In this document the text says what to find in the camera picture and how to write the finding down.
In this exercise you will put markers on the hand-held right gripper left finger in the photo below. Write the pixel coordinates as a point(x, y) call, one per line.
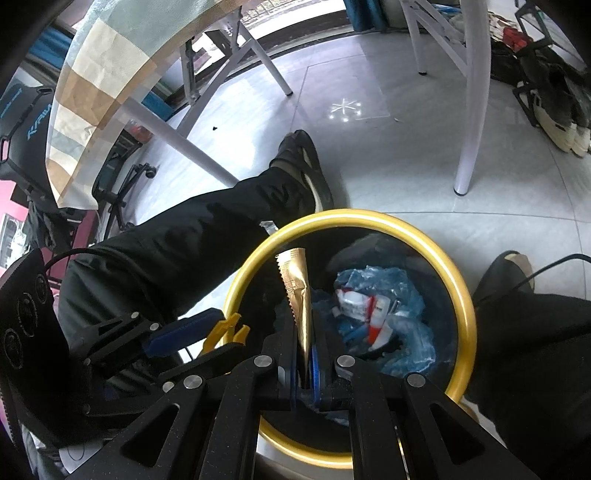
point(286, 374)

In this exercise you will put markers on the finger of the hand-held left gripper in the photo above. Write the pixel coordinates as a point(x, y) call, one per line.
point(184, 332)
point(120, 383)

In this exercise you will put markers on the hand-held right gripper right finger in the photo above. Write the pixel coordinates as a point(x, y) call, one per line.
point(316, 374)

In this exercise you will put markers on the yellow plastic tool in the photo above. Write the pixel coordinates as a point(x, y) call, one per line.
point(221, 334)

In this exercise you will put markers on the red and white packet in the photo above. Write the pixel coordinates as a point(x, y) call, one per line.
point(355, 302)

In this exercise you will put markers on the gold brown sachet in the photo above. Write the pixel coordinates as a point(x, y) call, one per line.
point(298, 286)

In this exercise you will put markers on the yellow-rimmed black bin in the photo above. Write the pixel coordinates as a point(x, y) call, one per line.
point(369, 217)

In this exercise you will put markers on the person's left leg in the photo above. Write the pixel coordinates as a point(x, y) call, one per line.
point(184, 240)

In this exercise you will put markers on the person's leg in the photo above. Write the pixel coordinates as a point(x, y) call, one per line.
point(531, 360)
point(184, 240)

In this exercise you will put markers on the crumpled blue plastic bag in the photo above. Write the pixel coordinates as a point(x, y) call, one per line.
point(406, 286)

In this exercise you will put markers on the white table leg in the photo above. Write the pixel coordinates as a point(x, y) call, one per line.
point(268, 60)
point(473, 115)
point(415, 41)
point(184, 143)

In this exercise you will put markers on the black gaming chair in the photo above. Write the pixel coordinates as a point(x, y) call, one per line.
point(23, 120)

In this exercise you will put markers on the person's left shoe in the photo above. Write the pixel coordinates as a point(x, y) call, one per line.
point(300, 152)

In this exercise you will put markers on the person's shoe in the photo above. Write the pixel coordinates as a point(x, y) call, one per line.
point(300, 152)
point(508, 272)

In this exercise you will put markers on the person's right leg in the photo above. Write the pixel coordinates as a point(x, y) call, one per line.
point(531, 360)

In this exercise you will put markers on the person's right shoe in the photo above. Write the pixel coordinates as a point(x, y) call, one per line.
point(508, 272)

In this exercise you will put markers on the checkered table with white legs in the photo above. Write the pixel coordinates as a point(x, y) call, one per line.
point(101, 92)

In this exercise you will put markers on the white sneaker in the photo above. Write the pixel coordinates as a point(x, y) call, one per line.
point(561, 134)

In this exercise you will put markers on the blue curtain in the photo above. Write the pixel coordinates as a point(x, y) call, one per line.
point(364, 14)

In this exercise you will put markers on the grey folding table frame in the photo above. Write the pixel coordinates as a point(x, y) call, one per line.
point(207, 87)

